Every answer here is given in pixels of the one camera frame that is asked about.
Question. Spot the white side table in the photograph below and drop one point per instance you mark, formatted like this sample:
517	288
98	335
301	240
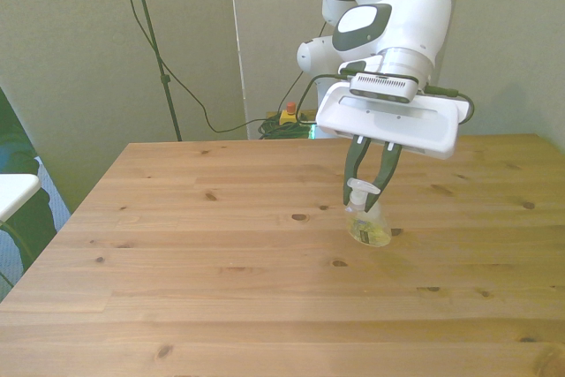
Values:
15	191

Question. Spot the yellow emergency stop box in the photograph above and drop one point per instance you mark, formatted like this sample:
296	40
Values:
289	117

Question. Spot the dark green chair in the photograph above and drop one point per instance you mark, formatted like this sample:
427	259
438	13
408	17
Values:
26	218

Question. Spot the white panel joint strip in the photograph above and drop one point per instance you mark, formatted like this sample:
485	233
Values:
238	41

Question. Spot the black tripod pole stand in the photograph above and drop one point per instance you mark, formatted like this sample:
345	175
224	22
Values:
152	41

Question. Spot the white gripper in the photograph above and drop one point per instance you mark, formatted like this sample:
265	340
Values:
388	125

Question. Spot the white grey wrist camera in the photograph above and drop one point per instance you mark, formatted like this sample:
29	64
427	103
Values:
381	85

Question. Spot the clear sanitizer pump bottle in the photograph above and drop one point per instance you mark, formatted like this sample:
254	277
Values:
371	231

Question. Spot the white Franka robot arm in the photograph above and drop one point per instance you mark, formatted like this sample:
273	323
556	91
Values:
415	10

